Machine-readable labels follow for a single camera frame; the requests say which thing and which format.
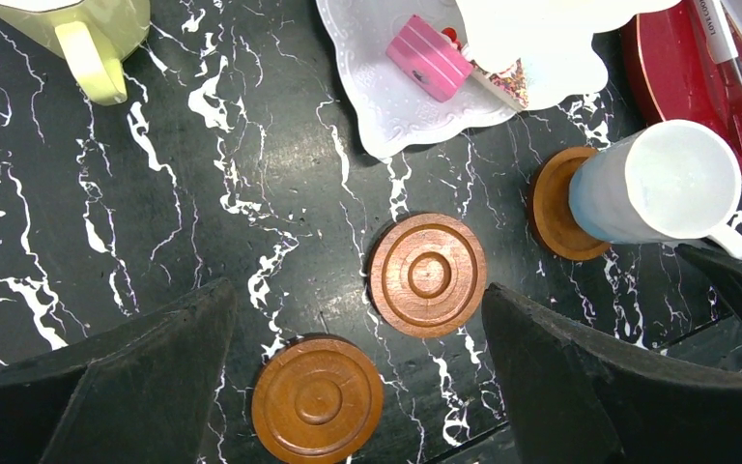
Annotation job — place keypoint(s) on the white three-tier cake stand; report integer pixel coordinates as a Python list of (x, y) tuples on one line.
[(552, 38)]

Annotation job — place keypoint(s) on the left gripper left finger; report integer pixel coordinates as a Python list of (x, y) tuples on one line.
[(140, 393)]

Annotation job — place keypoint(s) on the pink cake block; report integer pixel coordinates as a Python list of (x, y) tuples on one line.
[(429, 58)]

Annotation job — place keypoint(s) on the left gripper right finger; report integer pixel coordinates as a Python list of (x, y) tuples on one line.
[(577, 395)]

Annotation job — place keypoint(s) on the yellow-green cup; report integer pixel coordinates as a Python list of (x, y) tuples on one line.
[(94, 37)]

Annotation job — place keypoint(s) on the brown wooden coaster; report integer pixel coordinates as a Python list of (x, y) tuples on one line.
[(318, 400), (549, 214), (427, 275)]

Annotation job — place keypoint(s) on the white mug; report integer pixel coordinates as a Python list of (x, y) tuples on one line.
[(674, 182)]

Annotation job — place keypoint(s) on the red round tray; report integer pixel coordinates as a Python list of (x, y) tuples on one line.
[(670, 71)]

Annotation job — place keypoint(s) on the triangular sandwich cake slice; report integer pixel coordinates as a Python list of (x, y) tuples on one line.
[(509, 85)]

